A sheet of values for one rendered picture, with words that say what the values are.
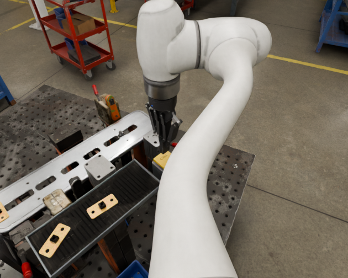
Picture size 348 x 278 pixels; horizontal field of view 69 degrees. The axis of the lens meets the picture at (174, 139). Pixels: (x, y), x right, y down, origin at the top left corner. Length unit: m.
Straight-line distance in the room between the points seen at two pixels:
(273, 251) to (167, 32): 1.76
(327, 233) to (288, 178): 0.50
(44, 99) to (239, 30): 1.66
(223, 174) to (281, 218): 0.90
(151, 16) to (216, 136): 0.27
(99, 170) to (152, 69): 0.47
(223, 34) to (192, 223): 0.38
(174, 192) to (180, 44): 0.33
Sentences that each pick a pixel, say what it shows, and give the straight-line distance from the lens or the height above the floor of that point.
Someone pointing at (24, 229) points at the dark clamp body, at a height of 1.08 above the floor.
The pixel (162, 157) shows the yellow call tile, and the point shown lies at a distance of 0.86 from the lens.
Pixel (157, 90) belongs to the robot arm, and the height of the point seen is 1.47.
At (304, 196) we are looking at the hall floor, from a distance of 2.36.
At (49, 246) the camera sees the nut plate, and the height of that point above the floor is 1.16.
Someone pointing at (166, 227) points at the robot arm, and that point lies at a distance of 0.30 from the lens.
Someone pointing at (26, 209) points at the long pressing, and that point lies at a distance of 1.07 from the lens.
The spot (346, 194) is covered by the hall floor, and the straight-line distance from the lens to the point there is 2.54.
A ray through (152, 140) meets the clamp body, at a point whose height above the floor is 1.06.
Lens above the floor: 1.83
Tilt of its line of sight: 47 degrees down
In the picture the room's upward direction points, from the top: straight up
